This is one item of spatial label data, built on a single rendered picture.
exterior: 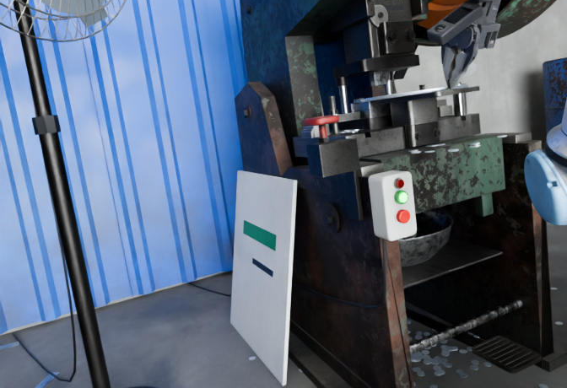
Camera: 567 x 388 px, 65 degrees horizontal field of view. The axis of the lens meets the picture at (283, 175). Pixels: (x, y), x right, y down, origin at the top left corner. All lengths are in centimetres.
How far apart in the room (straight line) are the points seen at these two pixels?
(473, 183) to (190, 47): 151
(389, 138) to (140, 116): 136
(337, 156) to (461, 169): 38
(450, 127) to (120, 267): 161
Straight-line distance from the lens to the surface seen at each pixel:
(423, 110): 119
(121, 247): 224
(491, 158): 127
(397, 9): 130
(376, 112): 126
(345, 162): 96
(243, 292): 168
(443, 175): 116
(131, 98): 221
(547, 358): 148
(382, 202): 91
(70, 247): 121
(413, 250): 125
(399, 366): 111
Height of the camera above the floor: 78
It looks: 8 degrees down
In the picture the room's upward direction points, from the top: 8 degrees counter-clockwise
